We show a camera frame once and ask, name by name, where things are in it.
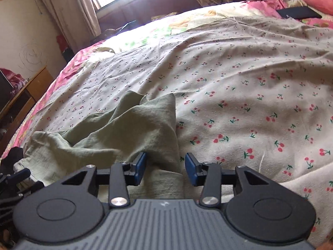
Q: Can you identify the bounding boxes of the red hanging bag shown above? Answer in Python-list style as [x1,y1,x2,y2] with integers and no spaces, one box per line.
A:
[56,34,71,56]

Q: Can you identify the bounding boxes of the green linen pants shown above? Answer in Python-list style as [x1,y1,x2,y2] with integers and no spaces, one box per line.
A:
[14,91,184,204]

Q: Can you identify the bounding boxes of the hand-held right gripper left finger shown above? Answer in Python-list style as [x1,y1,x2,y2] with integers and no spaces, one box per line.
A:
[62,151,147,209]

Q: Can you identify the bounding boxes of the pink patterned cloth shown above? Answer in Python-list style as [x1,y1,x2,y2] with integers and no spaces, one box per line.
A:
[0,68,25,89]

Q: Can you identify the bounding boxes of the cherry print bedsheet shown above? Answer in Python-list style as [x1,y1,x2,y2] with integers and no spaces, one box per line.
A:
[16,13,333,243]

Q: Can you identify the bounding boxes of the pink floral quilt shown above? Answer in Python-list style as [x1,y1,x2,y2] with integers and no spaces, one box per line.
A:
[0,0,333,159]

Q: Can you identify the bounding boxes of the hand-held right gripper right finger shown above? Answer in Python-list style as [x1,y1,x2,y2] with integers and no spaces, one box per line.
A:
[184,152,271,209]

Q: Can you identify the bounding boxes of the black television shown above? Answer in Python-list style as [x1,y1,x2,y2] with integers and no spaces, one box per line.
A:
[0,70,14,110]

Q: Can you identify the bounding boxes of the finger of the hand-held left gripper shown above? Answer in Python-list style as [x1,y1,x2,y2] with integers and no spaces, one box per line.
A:
[5,168,32,186]
[15,180,45,198]

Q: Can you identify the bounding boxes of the wooden side cabinet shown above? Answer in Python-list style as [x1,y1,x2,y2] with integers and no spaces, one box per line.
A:
[0,66,54,154]

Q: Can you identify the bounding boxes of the black cloth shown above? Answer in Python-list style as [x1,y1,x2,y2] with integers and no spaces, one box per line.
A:
[0,147,25,174]

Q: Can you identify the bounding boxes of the pink pillow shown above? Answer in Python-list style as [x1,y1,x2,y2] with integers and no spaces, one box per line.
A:
[298,0,333,16]

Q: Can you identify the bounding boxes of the black tablet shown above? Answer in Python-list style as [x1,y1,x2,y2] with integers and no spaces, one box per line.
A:
[276,6,322,20]

